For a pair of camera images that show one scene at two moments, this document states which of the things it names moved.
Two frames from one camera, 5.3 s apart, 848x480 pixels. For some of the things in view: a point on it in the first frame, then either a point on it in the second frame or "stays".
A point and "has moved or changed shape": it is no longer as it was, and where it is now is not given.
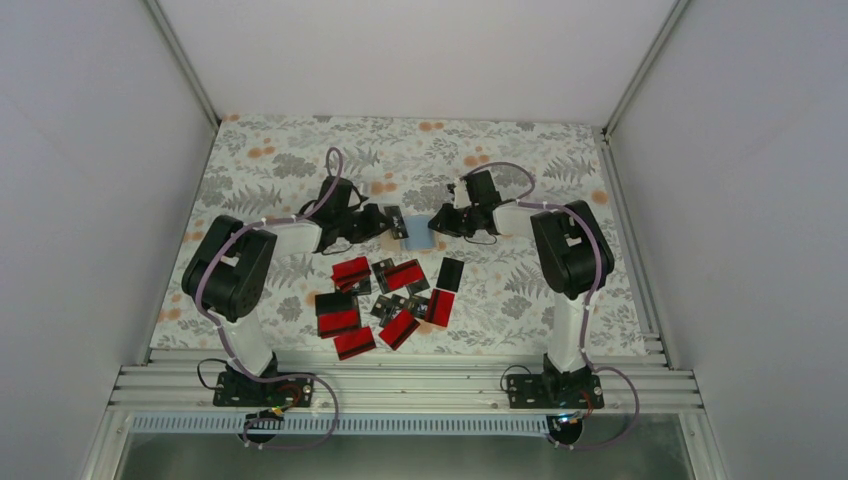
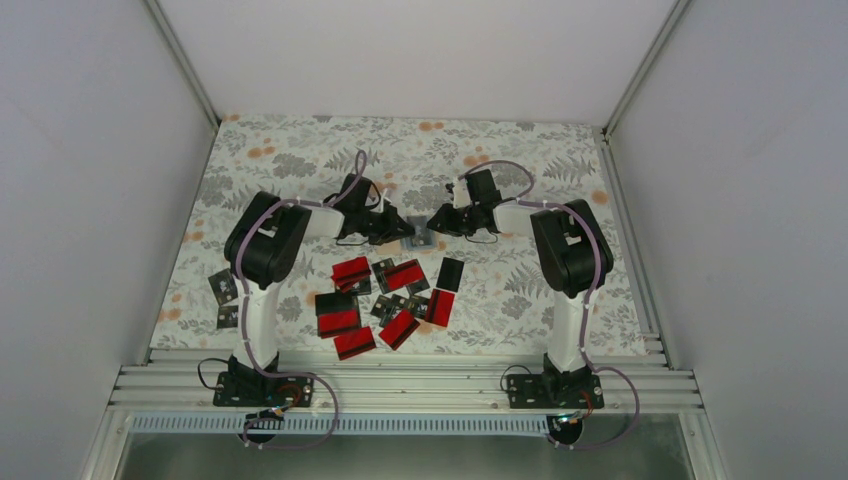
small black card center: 387,307 stays
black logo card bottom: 397,223 has moved or changed shape
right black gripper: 445,224 stays
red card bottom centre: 401,326 stays
